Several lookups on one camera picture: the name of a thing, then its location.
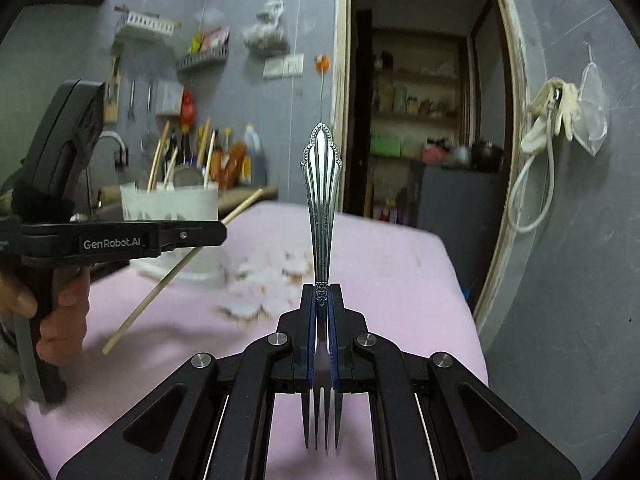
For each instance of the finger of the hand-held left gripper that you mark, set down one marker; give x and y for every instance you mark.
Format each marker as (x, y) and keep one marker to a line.
(200, 236)

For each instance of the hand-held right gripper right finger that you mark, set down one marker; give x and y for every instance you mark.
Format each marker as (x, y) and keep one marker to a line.
(334, 345)

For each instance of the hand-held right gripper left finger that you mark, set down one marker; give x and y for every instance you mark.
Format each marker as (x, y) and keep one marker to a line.
(310, 345)

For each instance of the white utensil holder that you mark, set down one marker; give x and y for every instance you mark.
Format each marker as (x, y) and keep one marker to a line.
(190, 205)

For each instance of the wooden chopstick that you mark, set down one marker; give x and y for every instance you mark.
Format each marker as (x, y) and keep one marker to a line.
(170, 170)
(150, 295)
(204, 142)
(159, 157)
(210, 157)

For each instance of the silver fork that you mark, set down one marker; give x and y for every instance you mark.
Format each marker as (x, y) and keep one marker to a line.
(320, 185)

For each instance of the person's left hand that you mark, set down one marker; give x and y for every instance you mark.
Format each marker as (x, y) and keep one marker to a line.
(65, 320)

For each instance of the metal faucet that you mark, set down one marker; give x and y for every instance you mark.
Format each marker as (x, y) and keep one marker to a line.
(112, 136)

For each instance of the wooden knife holder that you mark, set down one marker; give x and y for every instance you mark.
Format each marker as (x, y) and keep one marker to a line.
(112, 105)

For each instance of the row of sauce bottles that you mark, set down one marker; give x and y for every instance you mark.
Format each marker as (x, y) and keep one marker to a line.
(237, 160)

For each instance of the hanging metal utensil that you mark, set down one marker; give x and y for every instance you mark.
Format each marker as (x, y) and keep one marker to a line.
(131, 102)

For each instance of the pink table cloth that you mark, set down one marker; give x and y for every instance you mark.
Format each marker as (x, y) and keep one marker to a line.
(400, 285)

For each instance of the hanging metal ladle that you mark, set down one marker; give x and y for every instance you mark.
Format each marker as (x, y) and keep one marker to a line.
(149, 105)

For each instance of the red plastic bag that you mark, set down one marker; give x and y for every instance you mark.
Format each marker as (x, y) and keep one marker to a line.
(188, 109)

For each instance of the white red container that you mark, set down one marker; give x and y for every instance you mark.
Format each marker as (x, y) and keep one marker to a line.
(387, 211)

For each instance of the yellow snack packet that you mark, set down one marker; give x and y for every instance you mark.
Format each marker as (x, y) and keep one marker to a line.
(196, 45)

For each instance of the grey cabinet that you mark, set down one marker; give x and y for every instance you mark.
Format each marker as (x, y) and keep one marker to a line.
(450, 210)

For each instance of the red snack packet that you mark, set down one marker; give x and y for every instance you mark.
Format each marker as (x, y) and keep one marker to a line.
(216, 37)

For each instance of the dark wooden door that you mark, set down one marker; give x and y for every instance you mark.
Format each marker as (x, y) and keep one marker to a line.
(362, 110)

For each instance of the green box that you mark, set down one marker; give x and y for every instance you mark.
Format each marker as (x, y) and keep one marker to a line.
(386, 146)

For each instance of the orange plug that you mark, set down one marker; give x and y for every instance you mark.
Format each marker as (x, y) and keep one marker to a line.
(321, 63)

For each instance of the hanging filled plastic bag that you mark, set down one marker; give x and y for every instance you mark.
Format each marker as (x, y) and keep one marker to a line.
(267, 35)

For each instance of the pink cloth bundle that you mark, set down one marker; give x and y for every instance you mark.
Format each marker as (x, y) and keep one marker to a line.
(435, 155)

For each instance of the metal pot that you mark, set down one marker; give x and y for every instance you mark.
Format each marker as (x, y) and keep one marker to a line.
(461, 155)

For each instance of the green jar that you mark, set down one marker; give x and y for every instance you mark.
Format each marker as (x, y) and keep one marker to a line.
(399, 100)

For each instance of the wooden shelf unit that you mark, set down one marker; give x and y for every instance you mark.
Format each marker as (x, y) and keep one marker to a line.
(420, 117)

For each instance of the black pot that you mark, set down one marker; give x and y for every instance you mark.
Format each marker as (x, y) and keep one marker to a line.
(487, 156)

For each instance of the cream rubber gloves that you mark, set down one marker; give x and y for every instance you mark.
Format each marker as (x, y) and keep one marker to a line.
(537, 110)

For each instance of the clear plastic bag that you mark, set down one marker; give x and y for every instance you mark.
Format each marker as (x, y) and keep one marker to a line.
(592, 120)

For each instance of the white wall box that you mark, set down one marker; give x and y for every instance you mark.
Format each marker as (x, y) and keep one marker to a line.
(170, 97)

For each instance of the white wall rack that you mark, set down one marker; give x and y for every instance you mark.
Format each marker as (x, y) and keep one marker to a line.
(147, 22)

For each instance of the grey wall shelf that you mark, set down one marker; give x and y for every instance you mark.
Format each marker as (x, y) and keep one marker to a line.
(202, 59)

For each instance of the white wall socket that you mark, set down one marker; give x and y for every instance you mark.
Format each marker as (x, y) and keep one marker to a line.
(282, 66)

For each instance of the cream door frame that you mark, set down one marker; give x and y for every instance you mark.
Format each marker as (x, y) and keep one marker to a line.
(342, 110)

